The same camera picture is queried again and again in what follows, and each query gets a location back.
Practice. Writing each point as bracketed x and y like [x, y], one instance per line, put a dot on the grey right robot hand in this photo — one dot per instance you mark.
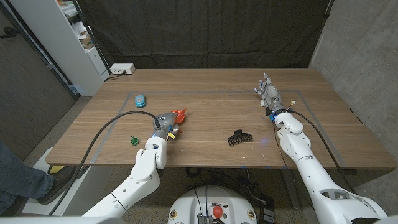
[272, 96]

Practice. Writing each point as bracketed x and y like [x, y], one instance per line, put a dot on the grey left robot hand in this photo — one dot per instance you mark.
[166, 121]

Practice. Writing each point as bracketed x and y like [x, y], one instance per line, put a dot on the red hair clip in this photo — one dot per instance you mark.
[181, 117]

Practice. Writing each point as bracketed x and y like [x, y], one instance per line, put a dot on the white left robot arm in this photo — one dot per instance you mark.
[146, 174]

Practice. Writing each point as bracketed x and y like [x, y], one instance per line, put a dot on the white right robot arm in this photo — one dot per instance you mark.
[314, 174]

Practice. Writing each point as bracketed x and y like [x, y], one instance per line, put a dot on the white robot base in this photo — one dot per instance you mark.
[230, 202]

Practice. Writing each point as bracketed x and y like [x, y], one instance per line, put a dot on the black hair clip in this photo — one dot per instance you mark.
[239, 138]

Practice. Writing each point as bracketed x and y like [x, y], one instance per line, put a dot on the teal oval brush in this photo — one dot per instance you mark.
[140, 101]

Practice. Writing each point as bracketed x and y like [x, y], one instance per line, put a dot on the small green plastic piece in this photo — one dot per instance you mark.
[134, 142]

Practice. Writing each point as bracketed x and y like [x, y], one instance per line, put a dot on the white power strip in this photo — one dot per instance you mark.
[122, 68]

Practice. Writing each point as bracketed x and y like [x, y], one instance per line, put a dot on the grey table leg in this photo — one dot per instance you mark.
[290, 189]

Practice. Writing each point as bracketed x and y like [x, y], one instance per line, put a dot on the black backdrop curtain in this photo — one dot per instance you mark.
[202, 31]

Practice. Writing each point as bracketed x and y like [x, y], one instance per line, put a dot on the white floor board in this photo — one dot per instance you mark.
[93, 183]

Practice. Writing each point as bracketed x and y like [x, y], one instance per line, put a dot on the black backdrop stand pole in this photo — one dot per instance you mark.
[93, 40]
[328, 9]

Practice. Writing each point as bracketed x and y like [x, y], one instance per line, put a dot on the red emergency stop button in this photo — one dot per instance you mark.
[217, 211]

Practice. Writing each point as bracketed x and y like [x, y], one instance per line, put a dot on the cardboard box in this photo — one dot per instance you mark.
[86, 41]

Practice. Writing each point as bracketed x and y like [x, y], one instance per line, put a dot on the black floor power brick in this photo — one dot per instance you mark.
[267, 213]

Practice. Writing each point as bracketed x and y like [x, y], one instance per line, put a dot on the dark brown shoe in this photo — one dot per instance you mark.
[60, 182]

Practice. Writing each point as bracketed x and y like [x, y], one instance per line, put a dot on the white shelf cabinet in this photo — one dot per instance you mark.
[56, 46]

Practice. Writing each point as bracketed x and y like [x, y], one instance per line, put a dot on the person leg in jeans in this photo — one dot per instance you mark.
[15, 180]

